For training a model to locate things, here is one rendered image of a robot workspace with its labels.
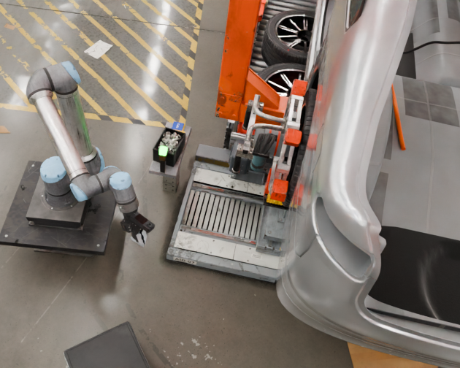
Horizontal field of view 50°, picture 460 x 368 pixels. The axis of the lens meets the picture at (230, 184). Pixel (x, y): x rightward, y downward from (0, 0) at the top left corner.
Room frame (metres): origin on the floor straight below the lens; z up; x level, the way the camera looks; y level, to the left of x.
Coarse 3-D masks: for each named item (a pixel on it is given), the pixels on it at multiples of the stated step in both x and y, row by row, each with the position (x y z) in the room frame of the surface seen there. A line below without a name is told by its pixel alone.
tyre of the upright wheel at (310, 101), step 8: (312, 88) 2.09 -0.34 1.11; (312, 96) 1.95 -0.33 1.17; (312, 104) 1.88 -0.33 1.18; (312, 112) 1.83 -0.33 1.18; (304, 120) 1.82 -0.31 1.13; (304, 128) 1.75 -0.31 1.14; (304, 136) 1.71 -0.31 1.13; (304, 144) 1.68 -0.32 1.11; (296, 160) 1.64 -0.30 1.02; (296, 168) 1.60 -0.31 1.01; (296, 176) 1.58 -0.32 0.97; (288, 192) 1.57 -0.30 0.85; (288, 200) 1.56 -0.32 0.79
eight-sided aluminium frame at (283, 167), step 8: (296, 96) 1.99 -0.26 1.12; (288, 104) 2.12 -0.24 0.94; (296, 104) 1.96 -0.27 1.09; (288, 112) 1.89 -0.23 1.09; (288, 120) 1.80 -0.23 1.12; (296, 120) 1.81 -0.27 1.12; (296, 128) 1.77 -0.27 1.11; (280, 152) 1.70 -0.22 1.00; (280, 160) 1.65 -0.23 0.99; (288, 160) 1.65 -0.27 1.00; (272, 168) 1.90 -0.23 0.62; (280, 168) 1.62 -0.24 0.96; (288, 168) 1.62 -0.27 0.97; (272, 176) 1.84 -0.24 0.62; (280, 176) 1.85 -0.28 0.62
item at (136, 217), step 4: (136, 212) 1.22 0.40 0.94; (132, 216) 1.19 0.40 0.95; (136, 216) 1.20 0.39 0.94; (140, 216) 1.20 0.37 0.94; (132, 220) 1.18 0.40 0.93; (136, 220) 1.18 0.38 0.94; (140, 220) 1.18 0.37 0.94; (144, 220) 1.19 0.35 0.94; (148, 220) 1.20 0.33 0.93; (140, 224) 1.16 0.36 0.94; (144, 224) 1.17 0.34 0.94; (148, 224) 1.17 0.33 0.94; (152, 224) 1.17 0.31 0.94; (144, 228) 1.15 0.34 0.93; (148, 228) 1.15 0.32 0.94; (152, 228) 1.16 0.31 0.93; (148, 232) 1.14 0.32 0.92
